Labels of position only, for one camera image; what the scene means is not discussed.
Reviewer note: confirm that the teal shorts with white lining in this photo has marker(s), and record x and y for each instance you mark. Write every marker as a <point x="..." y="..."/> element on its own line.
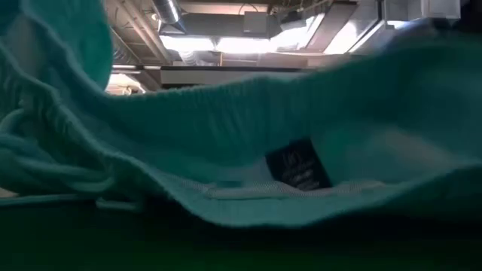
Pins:
<point x="226" y="124"/>

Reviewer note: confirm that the grey ceiling box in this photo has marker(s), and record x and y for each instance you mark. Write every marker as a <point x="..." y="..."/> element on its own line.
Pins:
<point x="256" y="22"/>

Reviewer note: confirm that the round silver ventilation duct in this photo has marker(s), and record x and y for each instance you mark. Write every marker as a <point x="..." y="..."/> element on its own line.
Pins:
<point x="169" y="11"/>

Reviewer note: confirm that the shiny metal duct hood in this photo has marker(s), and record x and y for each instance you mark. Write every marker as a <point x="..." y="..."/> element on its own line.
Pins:
<point x="339" y="30"/>

